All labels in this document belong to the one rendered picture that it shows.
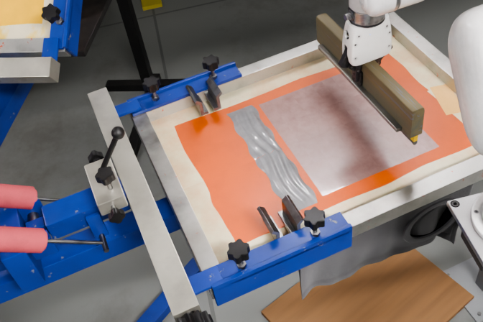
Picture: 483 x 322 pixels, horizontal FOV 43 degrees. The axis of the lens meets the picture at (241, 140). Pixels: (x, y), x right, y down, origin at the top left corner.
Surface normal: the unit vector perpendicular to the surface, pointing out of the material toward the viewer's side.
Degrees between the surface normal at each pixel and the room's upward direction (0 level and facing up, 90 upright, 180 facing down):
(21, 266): 90
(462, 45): 82
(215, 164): 0
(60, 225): 90
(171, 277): 0
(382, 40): 89
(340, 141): 0
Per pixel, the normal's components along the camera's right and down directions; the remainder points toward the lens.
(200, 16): -0.11, -0.69
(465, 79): -0.92, 0.33
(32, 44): -0.16, -0.21
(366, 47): 0.39, 0.62
